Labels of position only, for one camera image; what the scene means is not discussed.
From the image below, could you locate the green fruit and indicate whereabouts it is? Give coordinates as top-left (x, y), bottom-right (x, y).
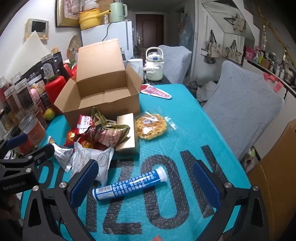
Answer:
top-left (45, 108), bottom-right (56, 121)

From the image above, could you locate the white character kettle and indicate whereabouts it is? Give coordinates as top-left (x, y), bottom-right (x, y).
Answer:
top-left (143, 47), bottom-right (165, 81)

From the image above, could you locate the woven round tray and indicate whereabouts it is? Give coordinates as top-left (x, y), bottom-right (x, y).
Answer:
top-left (68, 35), bottom-right (83, 62)

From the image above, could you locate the yellow pot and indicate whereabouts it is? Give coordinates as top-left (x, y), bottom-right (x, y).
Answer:
top-left (79, 9), bottom-right (111, 30)

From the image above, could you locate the tall jar green label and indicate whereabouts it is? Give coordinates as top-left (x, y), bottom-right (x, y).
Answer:
top-left (40, 53), bottom-right (57, 84)

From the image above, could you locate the large red candy packet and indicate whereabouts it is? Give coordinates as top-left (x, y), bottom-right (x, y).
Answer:
top-left (77, 137), bottom-right (109, 151)

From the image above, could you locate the grey covered chair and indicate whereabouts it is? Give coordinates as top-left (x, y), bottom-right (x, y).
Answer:
top-left (158, 45), bottom-right (192, 84)
top-left (202, 61), bottom-right (285, 160)

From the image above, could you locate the star shaped hanging bag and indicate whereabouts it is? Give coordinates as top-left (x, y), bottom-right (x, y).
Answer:
top-left (223, 13), bottom-right (247, 32)

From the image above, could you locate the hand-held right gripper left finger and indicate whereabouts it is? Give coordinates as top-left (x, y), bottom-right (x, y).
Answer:
top-left (22, 159), bottom-right (100, 241)

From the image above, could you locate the white snack packet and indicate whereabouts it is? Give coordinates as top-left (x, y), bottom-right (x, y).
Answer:
top-left (70, 141), bottom-right (115, 183)

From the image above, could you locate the black pouch white label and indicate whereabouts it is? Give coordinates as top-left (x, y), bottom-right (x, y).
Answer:
top-left (22, 70), bottom-right (52, 109)

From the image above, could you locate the wide clear jar red content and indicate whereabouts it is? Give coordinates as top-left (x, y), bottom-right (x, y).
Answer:
top-left (18, 111), bottom-right (47, 151)

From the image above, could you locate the white foam board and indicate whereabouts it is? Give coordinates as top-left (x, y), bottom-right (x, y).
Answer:
top-left (10, 31), bottom-right (50, 75)

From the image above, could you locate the pink cloth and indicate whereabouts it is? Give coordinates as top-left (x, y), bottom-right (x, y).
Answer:
top-left (264, 72), bottom-right (285, 92)

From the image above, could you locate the blue tablet tube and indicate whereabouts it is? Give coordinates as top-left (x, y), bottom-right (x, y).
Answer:
top-left (92, 168), bottom-right (167, 202)

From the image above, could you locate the shelf of assorted bottles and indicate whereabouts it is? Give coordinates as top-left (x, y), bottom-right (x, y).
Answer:
top-left (243, 44), bottom-right (296, 86)

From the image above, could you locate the pink bottle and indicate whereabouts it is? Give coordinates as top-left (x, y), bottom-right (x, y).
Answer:
top-left (30, 89), bottom-right (44, 109)

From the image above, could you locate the plain black pouch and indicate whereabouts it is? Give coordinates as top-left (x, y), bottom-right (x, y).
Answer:
top-left (53, 51), bottom-right (70, 79)

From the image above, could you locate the white fridge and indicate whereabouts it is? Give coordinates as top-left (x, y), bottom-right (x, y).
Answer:
top-left (80, 20), bottom-right (134, 61)

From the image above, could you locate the small red candy packet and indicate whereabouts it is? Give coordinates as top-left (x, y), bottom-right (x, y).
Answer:
top-left (64, 129), bottom-right (80, 146)

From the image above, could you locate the gold rectangular box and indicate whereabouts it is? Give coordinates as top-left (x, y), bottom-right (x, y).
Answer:
top-left (115, 113), bottom-right (140, 156)

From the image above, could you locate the red and white packet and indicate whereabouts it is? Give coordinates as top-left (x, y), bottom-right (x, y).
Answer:
top-left (76, 114), bottom-right (97, 135)

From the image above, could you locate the pale green electric kettle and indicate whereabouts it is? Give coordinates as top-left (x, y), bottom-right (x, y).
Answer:
top-left (109, 2), bottom-right (128, 24)

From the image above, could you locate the clear spice jar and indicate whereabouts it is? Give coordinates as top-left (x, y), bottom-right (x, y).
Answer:
top-left (15, 79), bottom-right (34, 109)
top-left (10, 72), bottom-right (22, 85)
top-left (4, 86), bottom-right (22, 116)
top-left (0, 76), bottom-right (11, 102)

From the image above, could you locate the clear waffle packet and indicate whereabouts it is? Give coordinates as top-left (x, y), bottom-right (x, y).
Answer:
top-left (135, 108), bottom-right (177, 141)

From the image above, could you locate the brown cardboard box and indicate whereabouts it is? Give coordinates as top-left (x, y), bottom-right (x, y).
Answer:
top-left (54, 38), bottom-right (142, 129)

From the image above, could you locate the white cloth bag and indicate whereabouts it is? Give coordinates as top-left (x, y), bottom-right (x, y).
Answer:
top-left (196, 81), bottom-right (218, 102)

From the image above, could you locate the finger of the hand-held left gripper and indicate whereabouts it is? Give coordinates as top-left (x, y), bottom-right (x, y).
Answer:
top-left (0, 143), bottom-right (56, 173)
top-left (0, 133), bottom-right (28, 159)

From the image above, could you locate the red gift box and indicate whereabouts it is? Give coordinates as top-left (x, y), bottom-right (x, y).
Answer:
top-left (63, 63), bottom-right (78, 80)

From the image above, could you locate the framed picture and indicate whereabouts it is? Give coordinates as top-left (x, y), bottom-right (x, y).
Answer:
top-left (55, 0), bottom-right (84, 28)

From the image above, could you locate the large brown carton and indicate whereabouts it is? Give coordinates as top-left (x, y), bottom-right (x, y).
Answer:
top-left (246, 120), bottom-right (296, 241)

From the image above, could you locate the brown content labelled jar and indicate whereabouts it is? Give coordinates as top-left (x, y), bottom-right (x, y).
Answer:
top-left (33, 103), bottom-right (48, 130)

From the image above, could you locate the cream wall intercom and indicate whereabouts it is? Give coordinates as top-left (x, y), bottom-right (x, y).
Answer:
top-left (25, 19), bottom-right (50, 41)

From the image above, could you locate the flat pink red packet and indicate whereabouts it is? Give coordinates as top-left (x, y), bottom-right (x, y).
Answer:
top-left (140, 84), bottom-right (173, 100)

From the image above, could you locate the dark brown door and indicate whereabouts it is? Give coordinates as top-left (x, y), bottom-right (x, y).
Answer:
top-left (135, 13), bottom-right (165, 47)

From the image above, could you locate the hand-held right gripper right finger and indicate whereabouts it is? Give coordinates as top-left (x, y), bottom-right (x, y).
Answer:
top-left (193, 159), bottom-right (269, 241)

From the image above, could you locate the red plastic container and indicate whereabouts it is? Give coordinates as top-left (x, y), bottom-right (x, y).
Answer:
top-left (45, 75), bottom-right (67, 109)

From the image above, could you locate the silver foil packet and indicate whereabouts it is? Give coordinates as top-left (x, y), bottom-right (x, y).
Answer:
top-left (50, 142), bottom-right (74, 173)

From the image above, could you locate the bubble wrapped panel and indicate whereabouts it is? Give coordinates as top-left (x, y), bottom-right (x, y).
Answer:
top-left (180, 14), bottom-right (195, 47)

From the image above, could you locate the brown cereal packet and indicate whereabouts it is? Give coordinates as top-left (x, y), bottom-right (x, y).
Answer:
top-left (85, 107), bottom-right (131, 149)

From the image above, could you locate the black power cable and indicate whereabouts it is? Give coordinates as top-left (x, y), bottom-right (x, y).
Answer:
top-left (102, 22), bottom-right (114, 42)

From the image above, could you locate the beige tote bag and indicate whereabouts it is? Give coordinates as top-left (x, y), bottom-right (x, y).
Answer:
top-left (203, 30), bottom-right (220, 64)

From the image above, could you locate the teal bubble mat black print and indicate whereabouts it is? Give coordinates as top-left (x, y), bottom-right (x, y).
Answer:
top-left (20, 83), bottom-right (252, 241)

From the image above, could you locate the white cylindrical container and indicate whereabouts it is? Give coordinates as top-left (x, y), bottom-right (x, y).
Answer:
top-left (128, 58), bottom-right (144, 80)

